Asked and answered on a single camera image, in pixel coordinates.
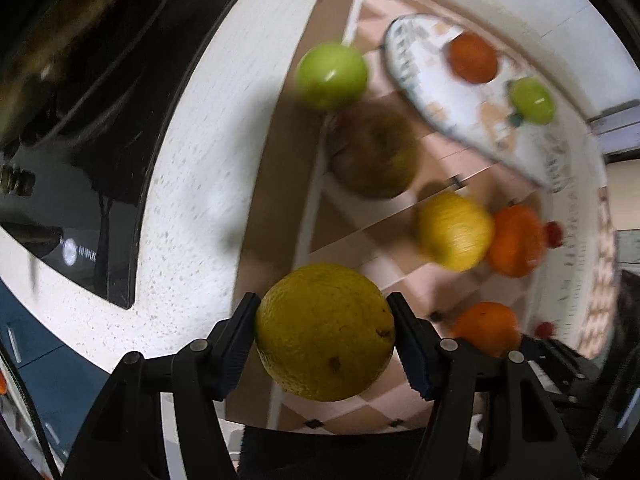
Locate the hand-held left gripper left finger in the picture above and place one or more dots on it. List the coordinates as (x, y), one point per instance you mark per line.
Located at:
(240, 350)

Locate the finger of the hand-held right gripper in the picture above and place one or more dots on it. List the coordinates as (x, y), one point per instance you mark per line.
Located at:
(565, 365)

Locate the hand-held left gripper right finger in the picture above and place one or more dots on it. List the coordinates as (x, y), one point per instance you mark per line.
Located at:
(412, 355)

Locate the small red fruit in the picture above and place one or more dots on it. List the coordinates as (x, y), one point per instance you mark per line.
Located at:
(553, 234)
(545, 329)

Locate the large yellow-green orange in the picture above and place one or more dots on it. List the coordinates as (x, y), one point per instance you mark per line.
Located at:
(325, 332)

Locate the yellow-green citrus fruit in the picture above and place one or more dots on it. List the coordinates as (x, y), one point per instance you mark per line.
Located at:
(454, 232)

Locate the brown round fruit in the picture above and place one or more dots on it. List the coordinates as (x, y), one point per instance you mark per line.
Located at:
(375, 152)

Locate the floral oval plate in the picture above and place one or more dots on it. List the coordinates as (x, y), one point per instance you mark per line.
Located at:
(435, 95)

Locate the small green apple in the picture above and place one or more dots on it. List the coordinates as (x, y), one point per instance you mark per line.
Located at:
(532, 100)

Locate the large green apple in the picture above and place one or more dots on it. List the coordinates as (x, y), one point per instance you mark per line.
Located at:
(332, 76)

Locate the white printed mat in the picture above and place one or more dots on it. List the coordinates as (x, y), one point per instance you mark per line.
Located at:
(580, 280)

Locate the brown checkered mat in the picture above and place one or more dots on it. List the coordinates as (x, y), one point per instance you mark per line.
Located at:
(350, 240)

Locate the blue cabinet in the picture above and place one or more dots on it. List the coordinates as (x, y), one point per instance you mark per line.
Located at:
(40, 350)

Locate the black glass cooktop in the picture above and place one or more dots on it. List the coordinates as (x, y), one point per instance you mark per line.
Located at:
(125, 135)

